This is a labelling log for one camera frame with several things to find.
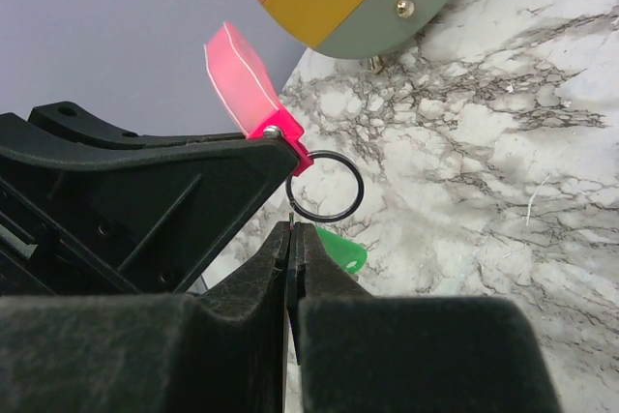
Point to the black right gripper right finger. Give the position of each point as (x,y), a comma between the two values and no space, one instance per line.
(361,353)

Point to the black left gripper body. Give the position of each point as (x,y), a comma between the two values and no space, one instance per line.
(93,209)

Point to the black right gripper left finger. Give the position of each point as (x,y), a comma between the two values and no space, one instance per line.
(223,351)

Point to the green key tag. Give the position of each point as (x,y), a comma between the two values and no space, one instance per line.
(351,257)

